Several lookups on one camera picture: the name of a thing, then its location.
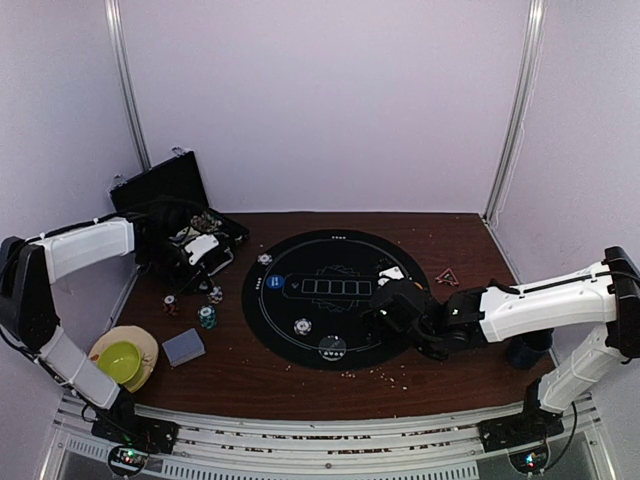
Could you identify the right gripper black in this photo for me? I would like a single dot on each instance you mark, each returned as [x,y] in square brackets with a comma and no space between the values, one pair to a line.
[375,317]

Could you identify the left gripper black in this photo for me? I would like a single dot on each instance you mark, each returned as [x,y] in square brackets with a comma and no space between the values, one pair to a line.
[188,283]

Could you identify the red black triangle marker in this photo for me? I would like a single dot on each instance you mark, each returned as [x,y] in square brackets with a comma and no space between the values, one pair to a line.
[447,277]

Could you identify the clear dealer button disc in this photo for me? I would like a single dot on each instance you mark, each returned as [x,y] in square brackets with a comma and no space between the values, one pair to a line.
[332,348]

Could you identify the white blue chip stack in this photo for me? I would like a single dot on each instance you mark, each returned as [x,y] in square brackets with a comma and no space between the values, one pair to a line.
[302,327]

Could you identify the blue ten chip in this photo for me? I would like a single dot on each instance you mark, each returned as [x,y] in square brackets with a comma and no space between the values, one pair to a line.
[264,259]

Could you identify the blue small blind button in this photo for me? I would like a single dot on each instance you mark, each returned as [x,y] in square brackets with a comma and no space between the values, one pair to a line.
[275,282]

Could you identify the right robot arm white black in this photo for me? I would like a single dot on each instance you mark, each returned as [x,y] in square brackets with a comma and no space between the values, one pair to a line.
[605,294]

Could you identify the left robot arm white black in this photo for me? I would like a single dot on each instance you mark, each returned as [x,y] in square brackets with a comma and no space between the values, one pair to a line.
[35,272]

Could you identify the black poker chip case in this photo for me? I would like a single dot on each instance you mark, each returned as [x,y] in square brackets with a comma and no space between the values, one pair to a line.
[179,177]

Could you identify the red brown chip stack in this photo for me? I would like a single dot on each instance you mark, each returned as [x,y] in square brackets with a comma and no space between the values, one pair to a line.
[170,305]

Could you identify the round black poker mat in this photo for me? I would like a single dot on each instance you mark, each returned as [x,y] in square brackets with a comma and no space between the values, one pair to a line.
[330,276]

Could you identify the green chip stack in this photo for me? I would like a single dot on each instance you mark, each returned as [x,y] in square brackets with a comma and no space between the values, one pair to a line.
[207,316]

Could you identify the beige plate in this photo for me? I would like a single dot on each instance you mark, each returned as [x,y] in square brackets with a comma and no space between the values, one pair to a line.
[142,339]

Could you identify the dark blue mug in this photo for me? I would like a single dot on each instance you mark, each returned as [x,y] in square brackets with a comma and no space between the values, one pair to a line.
[526,350]

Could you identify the green plastic bowl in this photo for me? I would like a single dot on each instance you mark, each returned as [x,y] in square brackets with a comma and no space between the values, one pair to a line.
[121,361]

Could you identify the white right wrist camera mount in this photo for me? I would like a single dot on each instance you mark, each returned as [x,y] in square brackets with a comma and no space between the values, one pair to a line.
[393,273]

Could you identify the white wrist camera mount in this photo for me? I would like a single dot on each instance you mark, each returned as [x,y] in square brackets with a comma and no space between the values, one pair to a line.
[199,247]
[393,273]

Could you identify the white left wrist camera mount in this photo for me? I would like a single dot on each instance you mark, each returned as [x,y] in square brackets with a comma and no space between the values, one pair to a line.
[199,247]

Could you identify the chrome case handle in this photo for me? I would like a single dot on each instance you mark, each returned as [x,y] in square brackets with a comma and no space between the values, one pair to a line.
[229,258]

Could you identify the aluminium front rail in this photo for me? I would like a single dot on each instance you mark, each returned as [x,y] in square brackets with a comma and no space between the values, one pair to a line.
[444,446]

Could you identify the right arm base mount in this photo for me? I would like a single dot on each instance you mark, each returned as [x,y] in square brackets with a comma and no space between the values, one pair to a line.
[524,435]

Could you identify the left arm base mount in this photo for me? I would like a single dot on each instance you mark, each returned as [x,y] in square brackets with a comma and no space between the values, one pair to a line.
[135,438]

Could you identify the left aluminium frame post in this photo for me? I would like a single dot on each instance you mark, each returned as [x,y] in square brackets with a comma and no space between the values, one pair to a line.
[118,42]

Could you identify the aluminium frame post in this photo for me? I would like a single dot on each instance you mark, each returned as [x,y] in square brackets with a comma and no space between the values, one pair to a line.
[118,42]
[523,94]

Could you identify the right aluminium frame post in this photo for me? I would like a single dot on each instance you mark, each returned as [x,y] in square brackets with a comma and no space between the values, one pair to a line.
[523,94]

